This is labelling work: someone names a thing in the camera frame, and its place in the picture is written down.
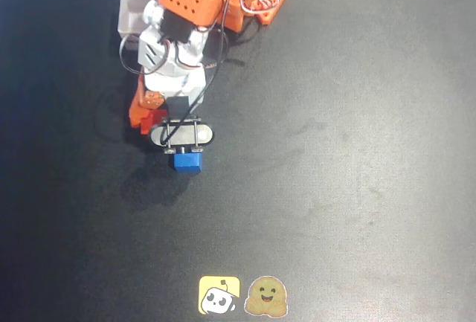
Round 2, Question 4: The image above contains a blue cube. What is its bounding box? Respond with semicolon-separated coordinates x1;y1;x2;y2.
169;152;204;174

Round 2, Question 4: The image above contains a white open box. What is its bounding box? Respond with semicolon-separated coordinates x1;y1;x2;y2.
118;0;164;40

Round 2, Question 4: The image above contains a black table mat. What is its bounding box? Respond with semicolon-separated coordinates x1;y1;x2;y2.
0;0;476;322

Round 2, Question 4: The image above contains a yellow robot face sticker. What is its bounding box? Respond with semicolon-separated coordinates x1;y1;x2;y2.
198;275;242;315

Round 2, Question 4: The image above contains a hugging face emoji sticker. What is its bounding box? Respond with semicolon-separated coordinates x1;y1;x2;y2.
243;275;289;318

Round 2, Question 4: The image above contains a long black camera cable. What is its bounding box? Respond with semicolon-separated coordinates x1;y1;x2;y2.
159;0;241;148

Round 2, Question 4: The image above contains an oval black silver camera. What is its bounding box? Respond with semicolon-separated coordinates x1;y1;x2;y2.
148;115;216;155

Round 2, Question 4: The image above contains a looped black cable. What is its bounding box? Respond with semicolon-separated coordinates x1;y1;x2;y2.
118;33;152;77

